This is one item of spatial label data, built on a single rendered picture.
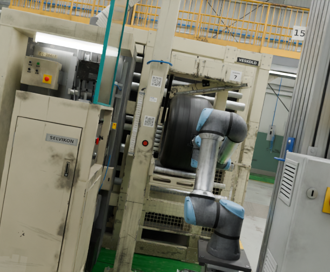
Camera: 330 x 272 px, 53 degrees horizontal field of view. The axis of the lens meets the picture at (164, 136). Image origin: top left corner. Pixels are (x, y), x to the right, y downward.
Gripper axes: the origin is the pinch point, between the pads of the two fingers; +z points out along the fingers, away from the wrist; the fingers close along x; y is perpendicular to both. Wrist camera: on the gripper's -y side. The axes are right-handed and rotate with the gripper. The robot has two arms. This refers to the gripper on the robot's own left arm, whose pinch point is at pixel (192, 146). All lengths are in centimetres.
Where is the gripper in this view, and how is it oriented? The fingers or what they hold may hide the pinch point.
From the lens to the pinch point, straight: 222.5
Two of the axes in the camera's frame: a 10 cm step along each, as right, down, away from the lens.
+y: 1.8, -9.8, 0.7
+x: -9.8, -1.8, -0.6
